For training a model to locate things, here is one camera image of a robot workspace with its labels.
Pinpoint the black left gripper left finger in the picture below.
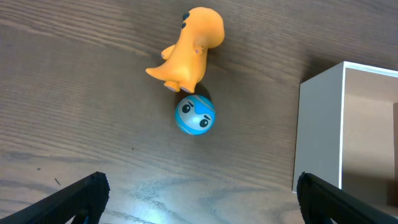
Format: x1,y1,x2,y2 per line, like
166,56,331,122
1,172,110,224

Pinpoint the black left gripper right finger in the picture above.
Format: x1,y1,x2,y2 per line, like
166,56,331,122
297,172,397,224

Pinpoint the white cardboard box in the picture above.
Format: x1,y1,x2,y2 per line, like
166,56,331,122
293,62,397,216

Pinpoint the blue ball with face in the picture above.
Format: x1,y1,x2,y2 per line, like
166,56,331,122
175,95,216,135

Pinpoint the orange toy dinosaur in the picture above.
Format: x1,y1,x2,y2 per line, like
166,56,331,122
146,7,225,93

